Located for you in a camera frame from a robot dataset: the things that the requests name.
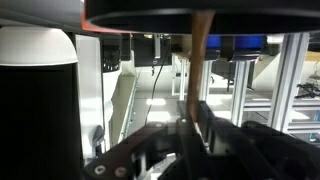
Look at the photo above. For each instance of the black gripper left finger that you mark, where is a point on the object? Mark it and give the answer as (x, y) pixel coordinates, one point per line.
(137, 155)

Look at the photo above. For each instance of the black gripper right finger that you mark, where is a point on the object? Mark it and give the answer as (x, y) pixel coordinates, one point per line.
(264, 153)

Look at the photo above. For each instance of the wooden spoon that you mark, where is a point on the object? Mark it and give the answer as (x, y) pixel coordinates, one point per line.
(198, 60)

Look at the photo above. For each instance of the small white bowl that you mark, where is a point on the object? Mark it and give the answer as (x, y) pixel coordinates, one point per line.
(35, 46)

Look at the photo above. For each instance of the white black coffee machine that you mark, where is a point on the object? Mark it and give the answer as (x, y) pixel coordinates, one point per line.
(110, 53)

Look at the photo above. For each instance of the toy white refrigerator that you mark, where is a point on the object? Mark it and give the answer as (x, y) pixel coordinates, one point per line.
(90, 94)

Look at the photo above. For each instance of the orange plastic cup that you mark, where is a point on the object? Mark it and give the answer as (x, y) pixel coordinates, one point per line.
(86, 26)

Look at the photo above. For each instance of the aluminium frame post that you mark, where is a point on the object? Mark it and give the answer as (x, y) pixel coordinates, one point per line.
(292, 55)

